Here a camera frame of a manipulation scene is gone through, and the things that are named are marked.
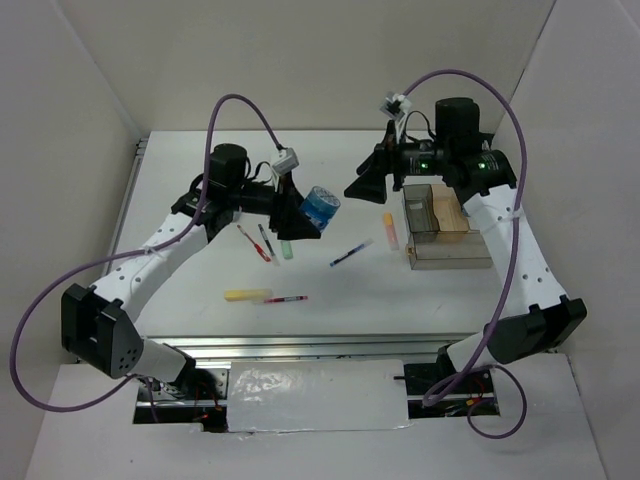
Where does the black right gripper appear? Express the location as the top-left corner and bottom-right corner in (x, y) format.
(344, 118), (452, 202)

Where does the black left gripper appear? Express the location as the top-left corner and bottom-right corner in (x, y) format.
(228, 169), (321, 241)

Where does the blue gel pen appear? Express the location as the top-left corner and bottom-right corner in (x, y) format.
(329, 239), (374, 268)

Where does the red gel pen horizontal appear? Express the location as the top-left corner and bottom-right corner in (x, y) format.
(252, 295), (309, 305)

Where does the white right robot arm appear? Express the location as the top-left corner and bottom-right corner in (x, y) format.
(344, 94), (587, 392)

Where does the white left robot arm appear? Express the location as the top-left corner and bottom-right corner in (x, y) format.
(61, 144), (321, 399)

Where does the black red pen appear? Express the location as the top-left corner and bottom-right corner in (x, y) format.
(258, 223), (279, 266)

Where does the green highlighter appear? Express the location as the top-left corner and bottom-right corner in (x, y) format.
(280, 240), (294, 260)

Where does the orange pink highlighter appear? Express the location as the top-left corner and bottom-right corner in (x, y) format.
(383, 212), (399, 251)

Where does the red pen angled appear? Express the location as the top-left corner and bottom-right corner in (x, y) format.
(236, 225), (272, 263)

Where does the smoky plastic desk organizer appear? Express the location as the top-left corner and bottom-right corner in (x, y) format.
(403, 184), (493, 270)

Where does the yellow highlighter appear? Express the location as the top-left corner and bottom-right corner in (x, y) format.
(223, 289), (273, 302)

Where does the white front cover plate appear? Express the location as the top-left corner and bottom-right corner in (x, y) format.
(227, 359), (410, 433)

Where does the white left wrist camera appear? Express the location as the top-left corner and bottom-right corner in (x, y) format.
(270, 147), (299, 176)

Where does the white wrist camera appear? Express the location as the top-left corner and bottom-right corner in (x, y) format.
(380, 92), (412, 122)
(270, 147), (299, 176)

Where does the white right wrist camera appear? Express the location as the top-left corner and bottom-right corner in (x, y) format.
(380, 92), (412, 122)

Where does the aluminium table edge rail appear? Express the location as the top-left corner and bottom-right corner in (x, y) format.
(154, 334), (454, 361)

